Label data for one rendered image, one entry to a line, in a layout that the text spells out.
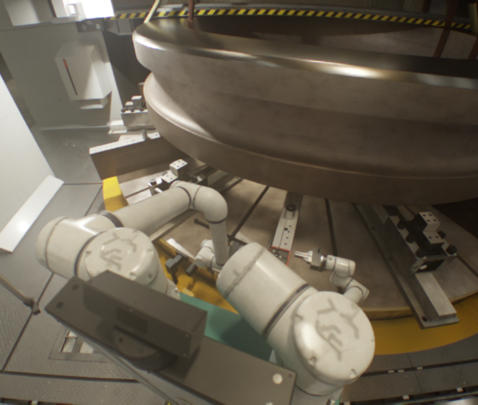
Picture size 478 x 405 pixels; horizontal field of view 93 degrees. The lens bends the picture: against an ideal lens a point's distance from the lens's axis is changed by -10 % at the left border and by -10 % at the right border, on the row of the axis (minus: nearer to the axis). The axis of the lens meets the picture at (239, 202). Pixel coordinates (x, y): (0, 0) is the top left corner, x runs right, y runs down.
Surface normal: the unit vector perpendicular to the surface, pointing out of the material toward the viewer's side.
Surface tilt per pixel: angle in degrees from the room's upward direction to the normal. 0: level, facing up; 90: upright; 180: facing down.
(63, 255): 39
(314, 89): 90
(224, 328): 0
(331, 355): 10
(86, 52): 24
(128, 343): 0
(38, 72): 90
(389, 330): 0
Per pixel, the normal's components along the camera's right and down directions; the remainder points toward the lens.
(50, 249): -0.18, -0.24
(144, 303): 0.17, -0.95
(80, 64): 0.02, 0.68
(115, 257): 0.08, -0.68
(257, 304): -0.52, -0.19
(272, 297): -0.34, -0.44
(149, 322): -0.32, 0.20
